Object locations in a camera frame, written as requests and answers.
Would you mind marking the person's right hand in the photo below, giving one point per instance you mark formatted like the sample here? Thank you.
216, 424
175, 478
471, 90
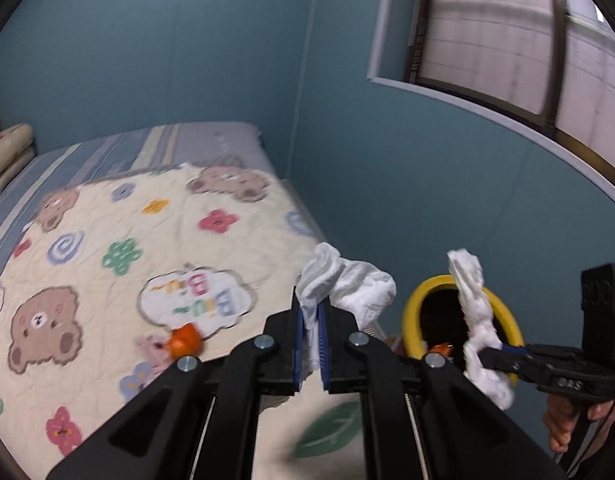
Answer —
562, 425

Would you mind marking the pink cloth piece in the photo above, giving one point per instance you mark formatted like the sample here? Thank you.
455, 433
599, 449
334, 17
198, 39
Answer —
152, 352

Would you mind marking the small orange object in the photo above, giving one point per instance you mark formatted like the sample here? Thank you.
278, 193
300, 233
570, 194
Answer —
185, 341

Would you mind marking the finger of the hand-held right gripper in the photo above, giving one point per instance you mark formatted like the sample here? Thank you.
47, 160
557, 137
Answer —
542, 351
497, 360

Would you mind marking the printed bear blanket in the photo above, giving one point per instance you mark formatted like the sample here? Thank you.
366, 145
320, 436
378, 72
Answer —
112, 300

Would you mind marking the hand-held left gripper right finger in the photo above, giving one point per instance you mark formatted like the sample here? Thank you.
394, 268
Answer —
325, 345

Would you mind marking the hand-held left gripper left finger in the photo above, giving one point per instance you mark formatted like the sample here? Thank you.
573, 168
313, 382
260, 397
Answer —
298, 345

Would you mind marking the yellow rimmed bin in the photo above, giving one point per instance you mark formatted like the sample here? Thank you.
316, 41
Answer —
412, 310

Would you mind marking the window with white frame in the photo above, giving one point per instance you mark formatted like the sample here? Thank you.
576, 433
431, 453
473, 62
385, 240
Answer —
502, 35

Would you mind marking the white paper towel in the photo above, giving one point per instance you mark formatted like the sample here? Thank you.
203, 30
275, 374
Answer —
480, 350
357, 285

